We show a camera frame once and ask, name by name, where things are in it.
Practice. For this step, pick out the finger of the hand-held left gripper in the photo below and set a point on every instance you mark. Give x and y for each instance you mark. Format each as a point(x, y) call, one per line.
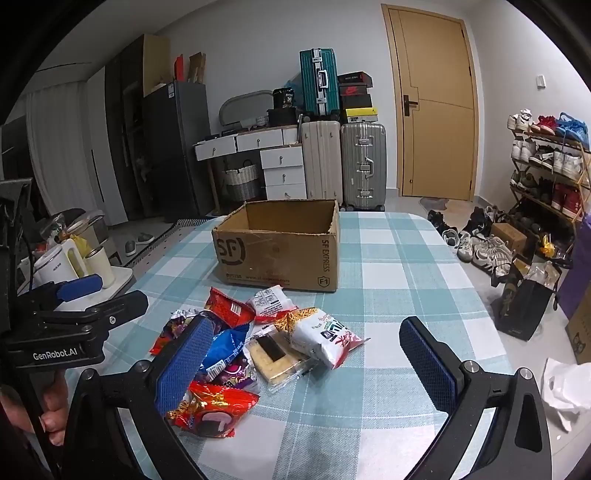
point(101, 307)
point(78, 286)

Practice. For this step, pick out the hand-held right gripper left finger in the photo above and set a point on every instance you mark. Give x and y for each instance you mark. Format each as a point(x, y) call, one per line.
point(184, 364)

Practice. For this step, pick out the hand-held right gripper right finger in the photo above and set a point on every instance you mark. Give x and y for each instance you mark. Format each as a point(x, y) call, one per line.
point(429, 364)

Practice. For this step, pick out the red purple snack bag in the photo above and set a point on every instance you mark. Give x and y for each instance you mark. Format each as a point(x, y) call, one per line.
point(171, 330)

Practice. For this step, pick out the blue snack packet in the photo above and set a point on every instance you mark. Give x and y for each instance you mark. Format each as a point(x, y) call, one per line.
point(228, 348)

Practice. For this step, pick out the purple snack packet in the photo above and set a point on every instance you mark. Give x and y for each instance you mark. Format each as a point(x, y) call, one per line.
point(235, 374)

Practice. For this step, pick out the red orange snack packet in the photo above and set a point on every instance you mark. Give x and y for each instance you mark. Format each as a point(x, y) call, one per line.
point(212, 408)

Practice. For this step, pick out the clear cracker pack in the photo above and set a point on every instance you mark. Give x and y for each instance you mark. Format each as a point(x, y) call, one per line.
point(277, 364)

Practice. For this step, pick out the small white red snack packet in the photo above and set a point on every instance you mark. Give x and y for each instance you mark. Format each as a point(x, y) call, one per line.
point(272, 302)

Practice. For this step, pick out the white red noodle snack bag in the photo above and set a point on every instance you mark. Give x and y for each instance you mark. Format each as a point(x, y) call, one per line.
point(323, 339)

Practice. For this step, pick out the person's left hand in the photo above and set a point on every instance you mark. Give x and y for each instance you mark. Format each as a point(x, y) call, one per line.
point(53, 406)

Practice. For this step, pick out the cream tumbler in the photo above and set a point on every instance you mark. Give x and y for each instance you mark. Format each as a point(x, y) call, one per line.
point(99, 270)

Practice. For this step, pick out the white electric kettle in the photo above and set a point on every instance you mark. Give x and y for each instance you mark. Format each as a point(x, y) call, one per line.
point(51, 270)

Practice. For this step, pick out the yellow plastic bag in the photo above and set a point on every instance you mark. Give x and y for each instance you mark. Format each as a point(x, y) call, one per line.
point(79, 242)

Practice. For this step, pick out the translucent lidded container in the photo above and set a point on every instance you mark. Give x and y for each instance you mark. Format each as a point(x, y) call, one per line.
point(90, 226)

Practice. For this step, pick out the grey slipper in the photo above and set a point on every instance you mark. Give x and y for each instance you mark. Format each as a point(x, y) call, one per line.
point(130, 248)
point(145, 237)

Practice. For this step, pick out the teal checked tablecloth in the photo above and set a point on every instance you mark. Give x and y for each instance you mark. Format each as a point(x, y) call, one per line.
point(392, 286)

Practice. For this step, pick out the black paper bag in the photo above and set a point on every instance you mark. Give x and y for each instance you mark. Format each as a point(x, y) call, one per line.
point(521, 309)

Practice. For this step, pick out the pile of loose shoes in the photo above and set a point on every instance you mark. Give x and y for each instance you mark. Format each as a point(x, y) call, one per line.
point(489, 251)

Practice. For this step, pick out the white curtain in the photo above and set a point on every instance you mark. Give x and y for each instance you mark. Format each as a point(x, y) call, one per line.
point(60, 152)

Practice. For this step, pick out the white plastic bag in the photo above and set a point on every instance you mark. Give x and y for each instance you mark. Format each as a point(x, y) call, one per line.
point(563, 387)

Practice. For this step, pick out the small brown cardboard box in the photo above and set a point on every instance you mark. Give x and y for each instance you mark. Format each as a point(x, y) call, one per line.
point(508, 235)

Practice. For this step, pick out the cat print cardboard box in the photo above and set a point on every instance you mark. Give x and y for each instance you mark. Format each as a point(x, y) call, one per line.
point(581, 337)

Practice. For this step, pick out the grey door mat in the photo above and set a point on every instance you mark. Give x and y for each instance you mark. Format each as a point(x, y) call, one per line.
point(434, 203)

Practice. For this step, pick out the purple gift bag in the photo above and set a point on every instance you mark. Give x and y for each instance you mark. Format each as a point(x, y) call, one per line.
point(579, 277)

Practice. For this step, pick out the woven laundry basket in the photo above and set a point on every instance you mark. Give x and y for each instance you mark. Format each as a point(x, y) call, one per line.
point(240, 182)

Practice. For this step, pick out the silver suitcase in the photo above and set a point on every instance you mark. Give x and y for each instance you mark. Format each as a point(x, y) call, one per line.
point(364, 157)

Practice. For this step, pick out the wooden door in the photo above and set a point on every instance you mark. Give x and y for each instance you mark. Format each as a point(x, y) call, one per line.
point(434, 138)

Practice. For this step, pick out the white drawer desk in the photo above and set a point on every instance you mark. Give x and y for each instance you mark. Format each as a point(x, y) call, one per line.
point(281, 159)

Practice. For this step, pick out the beige suitcase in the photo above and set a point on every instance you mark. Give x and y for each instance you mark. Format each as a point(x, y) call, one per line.
point(321, 161)

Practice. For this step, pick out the rows of racked sneakers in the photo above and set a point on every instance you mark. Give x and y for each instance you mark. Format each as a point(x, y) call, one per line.
point(565, 161)

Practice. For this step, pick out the oval grey mirror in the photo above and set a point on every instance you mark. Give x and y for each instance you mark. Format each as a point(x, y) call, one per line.
point(244, 104)

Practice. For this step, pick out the brown cardboard piece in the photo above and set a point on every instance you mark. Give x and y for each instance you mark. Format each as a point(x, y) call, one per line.
point(196, 69)

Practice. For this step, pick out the wooden shoe rack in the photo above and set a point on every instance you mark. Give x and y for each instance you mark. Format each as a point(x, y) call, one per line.
point(545, 138)

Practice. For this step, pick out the blue plastic bag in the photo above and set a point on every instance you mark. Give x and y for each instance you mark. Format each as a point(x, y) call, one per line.
point(292, 90)

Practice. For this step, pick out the teal suitcase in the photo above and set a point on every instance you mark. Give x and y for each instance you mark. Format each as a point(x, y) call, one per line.
point(318, 83)

